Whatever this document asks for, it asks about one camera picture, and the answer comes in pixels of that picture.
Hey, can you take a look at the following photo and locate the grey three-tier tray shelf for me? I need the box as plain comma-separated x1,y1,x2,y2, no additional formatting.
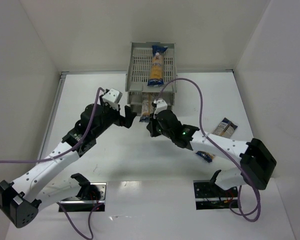
125,42,177,116

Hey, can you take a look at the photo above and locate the purple cable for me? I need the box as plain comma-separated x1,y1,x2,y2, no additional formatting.
0,87,108,240
157,78,262,223

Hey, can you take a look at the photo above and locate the base mount plate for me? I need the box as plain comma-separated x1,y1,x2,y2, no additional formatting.
193,180,238,210
59,182,107,213

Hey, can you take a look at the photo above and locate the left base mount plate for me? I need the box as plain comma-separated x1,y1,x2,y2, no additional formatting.
59,182,107,213

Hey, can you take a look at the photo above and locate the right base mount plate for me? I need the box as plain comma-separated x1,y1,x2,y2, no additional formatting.
193,180,238,210

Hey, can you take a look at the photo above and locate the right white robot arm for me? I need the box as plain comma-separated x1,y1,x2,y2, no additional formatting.
146,110,277,190

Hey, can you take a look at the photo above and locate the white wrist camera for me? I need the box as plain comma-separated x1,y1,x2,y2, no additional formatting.
101,88,123,111
151,98,168,118

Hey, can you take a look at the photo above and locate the spaghetti bag blue yellow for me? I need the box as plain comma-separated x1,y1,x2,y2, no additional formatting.
147,45,168,87

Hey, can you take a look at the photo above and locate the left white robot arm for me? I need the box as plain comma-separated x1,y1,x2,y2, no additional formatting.
0,102,137,229

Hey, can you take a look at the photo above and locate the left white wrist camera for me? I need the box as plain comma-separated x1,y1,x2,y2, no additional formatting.
101,88,123,111

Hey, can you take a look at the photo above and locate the spaghetti bag white label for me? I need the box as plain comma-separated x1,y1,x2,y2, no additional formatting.
212,117,238,139

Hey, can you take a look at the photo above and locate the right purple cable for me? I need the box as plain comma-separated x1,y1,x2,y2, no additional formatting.
157,78,262,223

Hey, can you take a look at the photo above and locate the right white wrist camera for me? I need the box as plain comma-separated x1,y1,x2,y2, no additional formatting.
151,98,168,118

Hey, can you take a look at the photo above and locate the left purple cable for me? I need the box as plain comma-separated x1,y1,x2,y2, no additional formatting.
0,87,108,240

